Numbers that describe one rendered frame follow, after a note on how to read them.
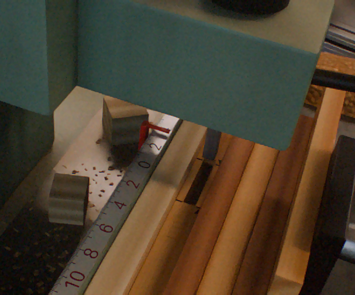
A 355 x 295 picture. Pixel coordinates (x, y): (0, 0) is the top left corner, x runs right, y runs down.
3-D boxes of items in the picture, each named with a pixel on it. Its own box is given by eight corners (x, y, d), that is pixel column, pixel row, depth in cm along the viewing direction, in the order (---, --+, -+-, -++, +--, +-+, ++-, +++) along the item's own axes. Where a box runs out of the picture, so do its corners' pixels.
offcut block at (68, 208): (88, 200, 56) (89, 175, 54) (83, 226, 54) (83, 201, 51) (55, 196, 56) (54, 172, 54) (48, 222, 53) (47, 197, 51)
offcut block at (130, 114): (135, 118, 66) (138, 92, 64) (146, 141, 64) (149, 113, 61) (102, 123, 65) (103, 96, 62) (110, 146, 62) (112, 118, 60)
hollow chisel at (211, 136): (213, 161, 40) (226, 104, 37) (201, 157, 40) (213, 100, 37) (217, 153, 41) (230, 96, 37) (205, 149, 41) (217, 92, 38)
